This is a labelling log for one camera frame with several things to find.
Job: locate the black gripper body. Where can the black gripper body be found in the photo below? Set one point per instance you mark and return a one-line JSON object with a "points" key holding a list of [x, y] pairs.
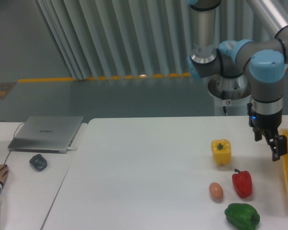
{"points": [[268, 124]]}

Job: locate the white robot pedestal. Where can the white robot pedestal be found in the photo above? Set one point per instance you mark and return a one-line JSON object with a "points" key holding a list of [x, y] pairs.
{"points": [[230, 95]]}

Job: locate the silver closed laptop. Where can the silver closed laptop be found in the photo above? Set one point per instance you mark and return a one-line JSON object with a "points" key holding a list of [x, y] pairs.
{"points": [[48, 134]]}

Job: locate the yellow bell pepper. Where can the yellow bell pepper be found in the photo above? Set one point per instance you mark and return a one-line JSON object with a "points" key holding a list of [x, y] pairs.
{"points": [[221, 151]]}

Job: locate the brown egg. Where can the brown egg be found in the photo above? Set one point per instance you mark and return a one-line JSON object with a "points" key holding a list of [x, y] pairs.
{"points": [[216, 191]]}

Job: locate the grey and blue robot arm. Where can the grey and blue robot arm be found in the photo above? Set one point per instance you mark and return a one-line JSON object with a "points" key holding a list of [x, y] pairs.
{"points": [[263, 64]]}

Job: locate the red bell pepper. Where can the red bell pepper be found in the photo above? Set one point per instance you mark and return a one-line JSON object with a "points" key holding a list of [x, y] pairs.
{"points": [[242, 183]]}

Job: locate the small black gadget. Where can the small black gadget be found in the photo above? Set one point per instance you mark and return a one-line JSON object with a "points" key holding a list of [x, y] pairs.
{"points": [[38, 162]]}

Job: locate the green bell pepper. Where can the green bell pepper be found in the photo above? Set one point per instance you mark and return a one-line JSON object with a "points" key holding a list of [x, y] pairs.
{"points": [[242, 216]]}

